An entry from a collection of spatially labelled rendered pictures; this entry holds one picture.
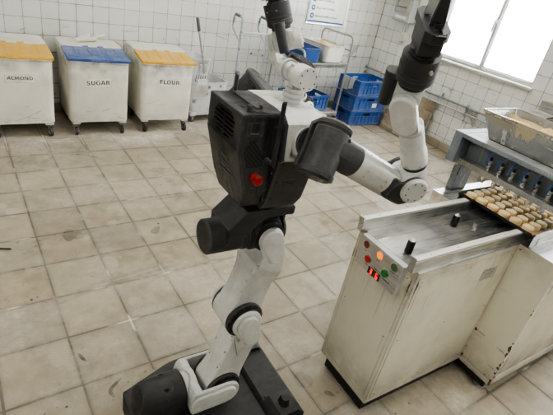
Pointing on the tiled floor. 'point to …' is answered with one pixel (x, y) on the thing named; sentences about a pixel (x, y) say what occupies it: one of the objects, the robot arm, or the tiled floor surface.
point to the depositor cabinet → (509, 308)
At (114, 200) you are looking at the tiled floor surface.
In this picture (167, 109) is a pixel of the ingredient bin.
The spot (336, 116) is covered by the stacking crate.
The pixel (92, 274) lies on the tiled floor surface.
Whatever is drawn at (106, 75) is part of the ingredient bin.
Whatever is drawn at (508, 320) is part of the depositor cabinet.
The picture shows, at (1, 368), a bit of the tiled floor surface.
